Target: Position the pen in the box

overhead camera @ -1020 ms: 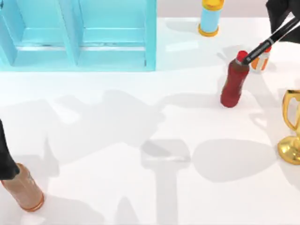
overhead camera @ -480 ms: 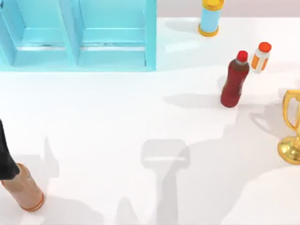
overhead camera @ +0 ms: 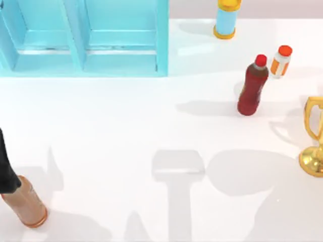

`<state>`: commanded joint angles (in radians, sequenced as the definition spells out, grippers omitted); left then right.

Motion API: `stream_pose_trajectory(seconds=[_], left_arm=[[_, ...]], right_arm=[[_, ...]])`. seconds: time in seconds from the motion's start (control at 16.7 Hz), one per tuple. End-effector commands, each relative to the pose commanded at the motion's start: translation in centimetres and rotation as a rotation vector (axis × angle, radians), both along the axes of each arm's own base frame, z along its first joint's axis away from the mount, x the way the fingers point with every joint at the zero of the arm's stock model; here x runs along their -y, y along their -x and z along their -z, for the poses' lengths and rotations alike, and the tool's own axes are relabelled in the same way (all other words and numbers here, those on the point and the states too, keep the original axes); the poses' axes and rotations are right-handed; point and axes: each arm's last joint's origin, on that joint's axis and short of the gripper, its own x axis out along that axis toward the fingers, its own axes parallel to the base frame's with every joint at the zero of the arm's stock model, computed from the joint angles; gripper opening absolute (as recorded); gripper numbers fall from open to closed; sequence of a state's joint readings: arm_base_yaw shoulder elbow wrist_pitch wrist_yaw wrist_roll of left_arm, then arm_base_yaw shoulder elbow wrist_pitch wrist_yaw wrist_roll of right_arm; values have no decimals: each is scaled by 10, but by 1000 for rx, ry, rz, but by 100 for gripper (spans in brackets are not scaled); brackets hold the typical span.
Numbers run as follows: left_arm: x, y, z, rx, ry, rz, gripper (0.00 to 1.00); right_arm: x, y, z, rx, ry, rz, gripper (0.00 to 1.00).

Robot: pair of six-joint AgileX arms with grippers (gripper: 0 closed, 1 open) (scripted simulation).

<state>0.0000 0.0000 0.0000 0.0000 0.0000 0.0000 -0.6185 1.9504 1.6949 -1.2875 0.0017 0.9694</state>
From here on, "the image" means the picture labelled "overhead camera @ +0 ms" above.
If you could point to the orange and white bottle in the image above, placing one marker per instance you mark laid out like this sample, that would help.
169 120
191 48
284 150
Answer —
280 63

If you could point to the blue and yellow bottle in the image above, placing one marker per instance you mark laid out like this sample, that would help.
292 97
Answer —
226 22

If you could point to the gold trophy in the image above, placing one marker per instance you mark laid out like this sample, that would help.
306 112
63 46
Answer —
314 141

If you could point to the dark red bottle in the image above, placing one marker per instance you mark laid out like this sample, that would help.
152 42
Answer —
252 88

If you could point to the brown bottle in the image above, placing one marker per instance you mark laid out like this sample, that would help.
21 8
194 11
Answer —
27 204

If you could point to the light blue rack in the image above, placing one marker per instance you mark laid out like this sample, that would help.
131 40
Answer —
78 37

